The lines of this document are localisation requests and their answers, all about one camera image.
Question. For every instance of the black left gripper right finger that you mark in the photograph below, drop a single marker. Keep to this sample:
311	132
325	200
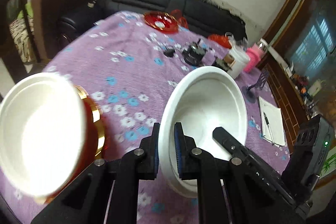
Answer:
221	184

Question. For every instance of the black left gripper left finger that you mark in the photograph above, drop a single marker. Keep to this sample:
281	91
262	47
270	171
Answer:
106	191

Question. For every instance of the small red gold-rimmed plate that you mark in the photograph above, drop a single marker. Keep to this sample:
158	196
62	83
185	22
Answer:
94	141

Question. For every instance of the white foam bowl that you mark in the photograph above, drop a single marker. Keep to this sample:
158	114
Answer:
204	99
43	131

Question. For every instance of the white notebook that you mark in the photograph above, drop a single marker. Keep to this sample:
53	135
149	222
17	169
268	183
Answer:
275	120

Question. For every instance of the black pen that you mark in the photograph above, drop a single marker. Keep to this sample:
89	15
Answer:
269	128

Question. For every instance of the purple phone stand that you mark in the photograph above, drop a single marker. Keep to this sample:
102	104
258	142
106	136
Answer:
261	81

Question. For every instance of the purple floral tablecloth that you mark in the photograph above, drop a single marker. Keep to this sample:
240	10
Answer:
121	62

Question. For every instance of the black grinder with wooden knob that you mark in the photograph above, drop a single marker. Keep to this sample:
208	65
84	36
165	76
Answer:
225	63

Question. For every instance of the pink sleeved thermos bottle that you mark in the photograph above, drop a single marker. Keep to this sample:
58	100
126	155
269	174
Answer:
256	53

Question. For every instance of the white plastic jar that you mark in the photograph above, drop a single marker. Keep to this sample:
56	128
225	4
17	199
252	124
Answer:
241	60

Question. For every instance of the black cylindrical pump device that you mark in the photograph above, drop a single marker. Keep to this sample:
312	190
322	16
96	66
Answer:
194	54

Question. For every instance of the black power adapter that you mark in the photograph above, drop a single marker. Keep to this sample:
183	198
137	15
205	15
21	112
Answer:
169	53

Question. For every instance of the dark wooden chair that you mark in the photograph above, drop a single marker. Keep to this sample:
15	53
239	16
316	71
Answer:
18	46

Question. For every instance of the far red glass plate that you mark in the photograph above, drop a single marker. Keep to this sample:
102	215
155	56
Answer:
161	21

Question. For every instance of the black leather sofa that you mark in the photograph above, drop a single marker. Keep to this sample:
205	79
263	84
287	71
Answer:
202	17

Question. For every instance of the brown armchair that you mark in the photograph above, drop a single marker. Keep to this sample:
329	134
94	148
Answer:
46	15

